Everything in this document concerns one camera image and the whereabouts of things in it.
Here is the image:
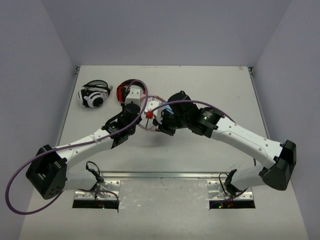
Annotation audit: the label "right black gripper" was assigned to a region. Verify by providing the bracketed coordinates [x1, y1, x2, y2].
[153, 108, 190, 137]

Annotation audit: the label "pink blue cat-ear headphones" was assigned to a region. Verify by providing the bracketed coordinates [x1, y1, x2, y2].
[137, 94, 174, 132]

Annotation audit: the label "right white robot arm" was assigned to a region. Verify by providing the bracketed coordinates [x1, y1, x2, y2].
[147, 91, 297, 197]

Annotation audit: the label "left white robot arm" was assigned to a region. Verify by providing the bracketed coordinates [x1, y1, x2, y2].
[26, 103, 141, 200]

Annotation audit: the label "red black headphones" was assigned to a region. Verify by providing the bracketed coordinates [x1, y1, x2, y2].
[116, 79, 146, 104]

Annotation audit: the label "white black headphones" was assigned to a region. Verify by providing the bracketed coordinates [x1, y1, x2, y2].
[75, 79, 113, 109]

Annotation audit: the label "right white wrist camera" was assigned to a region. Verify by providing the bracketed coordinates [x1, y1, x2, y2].
[144, 100, 162, 122]

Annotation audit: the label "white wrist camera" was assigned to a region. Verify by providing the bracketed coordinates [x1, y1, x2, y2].
[144, 100, 162, 122]
[124, 87, 141, 106]

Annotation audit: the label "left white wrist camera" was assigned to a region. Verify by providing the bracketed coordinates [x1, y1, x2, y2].
[124, 87, 141, 106]

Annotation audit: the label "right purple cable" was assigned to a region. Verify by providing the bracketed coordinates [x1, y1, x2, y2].
[149, 99, 257, 166]

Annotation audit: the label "purple cable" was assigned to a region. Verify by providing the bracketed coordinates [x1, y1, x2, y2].
[149, 99, 257, 166]
[5, 79, 151, 215]

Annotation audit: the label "aluminium table edge rail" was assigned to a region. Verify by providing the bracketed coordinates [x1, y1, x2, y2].
[101, 171, 229, 179]

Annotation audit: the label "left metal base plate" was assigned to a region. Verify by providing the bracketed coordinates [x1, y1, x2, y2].
[74, 179, 121, 201]

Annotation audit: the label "metal base plate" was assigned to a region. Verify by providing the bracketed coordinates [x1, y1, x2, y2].
[74, 179, 121, 201]
[207, 178, 254, 201]

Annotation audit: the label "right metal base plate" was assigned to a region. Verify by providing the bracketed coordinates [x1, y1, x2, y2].
[207, 178, 254, 201]

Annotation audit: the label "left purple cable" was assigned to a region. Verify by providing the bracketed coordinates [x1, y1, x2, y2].
[5, 79, 151, 215]

